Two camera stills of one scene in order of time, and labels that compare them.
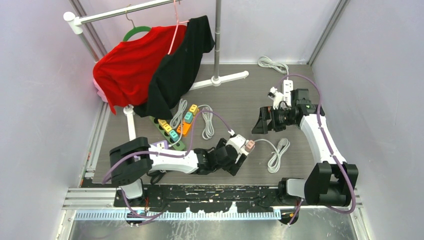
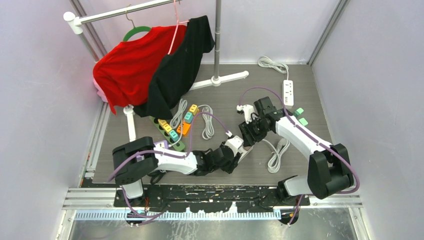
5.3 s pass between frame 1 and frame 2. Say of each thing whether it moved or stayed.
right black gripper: moved
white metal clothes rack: stayed
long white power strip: stayed
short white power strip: stayed
